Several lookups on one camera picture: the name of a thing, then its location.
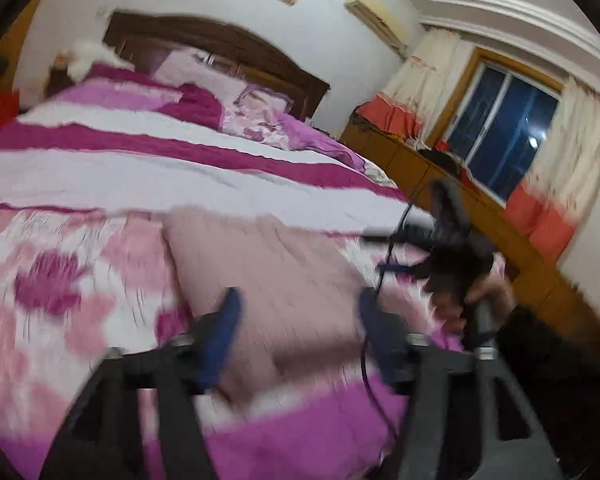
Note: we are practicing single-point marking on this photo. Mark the white plush toy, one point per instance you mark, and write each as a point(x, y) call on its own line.
point(92, 57)

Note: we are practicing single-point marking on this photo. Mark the person's right forearm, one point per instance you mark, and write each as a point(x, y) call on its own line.
point(545, 365)

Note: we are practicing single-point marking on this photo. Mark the dark wooden headboard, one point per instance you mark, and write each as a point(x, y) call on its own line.
point(215, 45)

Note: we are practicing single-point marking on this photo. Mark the black bag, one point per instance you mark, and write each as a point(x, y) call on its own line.
point(440, 158)

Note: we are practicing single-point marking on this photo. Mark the pink small garment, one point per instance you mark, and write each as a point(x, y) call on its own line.
point(280, 270)

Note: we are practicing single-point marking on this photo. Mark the floral pink bedspread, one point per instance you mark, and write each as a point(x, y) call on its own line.
point(130, 170)

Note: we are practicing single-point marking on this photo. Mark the person's right hand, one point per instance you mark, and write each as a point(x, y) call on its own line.
point(490, 292)

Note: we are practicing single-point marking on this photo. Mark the long wooden cabinet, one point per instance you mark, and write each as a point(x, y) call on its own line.
point(395, 160)

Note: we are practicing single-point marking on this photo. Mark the pale pink pillow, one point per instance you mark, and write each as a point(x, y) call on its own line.
point(185, 67)

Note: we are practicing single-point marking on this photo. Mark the red object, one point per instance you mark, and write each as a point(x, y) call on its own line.
point(5, 107)

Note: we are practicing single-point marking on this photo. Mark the window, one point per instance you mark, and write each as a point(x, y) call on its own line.
point(505, 130)

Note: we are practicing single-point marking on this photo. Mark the floral pillow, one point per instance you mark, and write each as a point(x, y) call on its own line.
point(257, 115)

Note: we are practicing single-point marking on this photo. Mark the wooden door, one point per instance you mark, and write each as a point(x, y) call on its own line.
point(2, 45)

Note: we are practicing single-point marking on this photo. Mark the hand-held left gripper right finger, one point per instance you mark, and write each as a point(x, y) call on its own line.
point(375, 330)

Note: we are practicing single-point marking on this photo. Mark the purple pillow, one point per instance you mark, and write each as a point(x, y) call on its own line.
point(320, 142)

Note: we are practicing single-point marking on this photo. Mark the wall air conditioner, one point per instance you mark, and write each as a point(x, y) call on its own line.
point(380, 17)

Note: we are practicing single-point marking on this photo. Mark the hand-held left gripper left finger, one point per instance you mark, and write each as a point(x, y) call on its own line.
point(227, 330)

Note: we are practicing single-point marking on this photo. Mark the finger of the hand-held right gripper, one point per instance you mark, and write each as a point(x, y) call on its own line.
point(385, 235)
point(397, 269)

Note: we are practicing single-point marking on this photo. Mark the cream and orange curtain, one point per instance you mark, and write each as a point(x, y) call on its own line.
point(565, 170)
point(415, 90)

